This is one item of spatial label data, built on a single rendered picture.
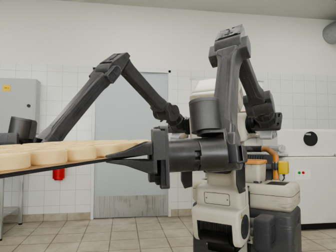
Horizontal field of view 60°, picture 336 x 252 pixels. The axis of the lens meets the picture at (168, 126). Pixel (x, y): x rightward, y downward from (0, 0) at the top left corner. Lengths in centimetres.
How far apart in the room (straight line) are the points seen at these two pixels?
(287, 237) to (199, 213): 45
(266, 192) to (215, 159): 106
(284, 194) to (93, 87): 100
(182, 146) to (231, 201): 87
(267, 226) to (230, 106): 85
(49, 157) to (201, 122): 25
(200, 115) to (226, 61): 29
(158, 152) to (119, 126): 368
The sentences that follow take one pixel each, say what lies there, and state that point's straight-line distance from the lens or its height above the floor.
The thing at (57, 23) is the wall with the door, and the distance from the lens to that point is 451.
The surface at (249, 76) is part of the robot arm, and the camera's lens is 102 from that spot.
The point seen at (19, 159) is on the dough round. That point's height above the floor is 100.
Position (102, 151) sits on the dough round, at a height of 101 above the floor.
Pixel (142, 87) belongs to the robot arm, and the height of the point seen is 125.
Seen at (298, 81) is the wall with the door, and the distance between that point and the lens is 499.
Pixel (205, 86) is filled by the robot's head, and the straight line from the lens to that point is 133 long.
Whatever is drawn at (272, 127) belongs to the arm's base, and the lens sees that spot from 126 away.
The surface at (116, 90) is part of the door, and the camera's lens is 420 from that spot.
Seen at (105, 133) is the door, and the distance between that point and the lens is 414.
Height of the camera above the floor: 102
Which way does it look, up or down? 4 degrees up
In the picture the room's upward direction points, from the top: straight up
